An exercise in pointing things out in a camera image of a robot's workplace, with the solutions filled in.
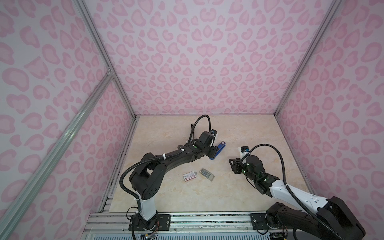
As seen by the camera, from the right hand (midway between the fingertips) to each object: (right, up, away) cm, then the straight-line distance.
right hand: (232, 159), depth 85 cm
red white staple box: (-25, -11, +3) cm, 27 cm away
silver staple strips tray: (-13, -10, +4) cm, 17 cm away
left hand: (-9, +7, +5) cm, 13 cm away
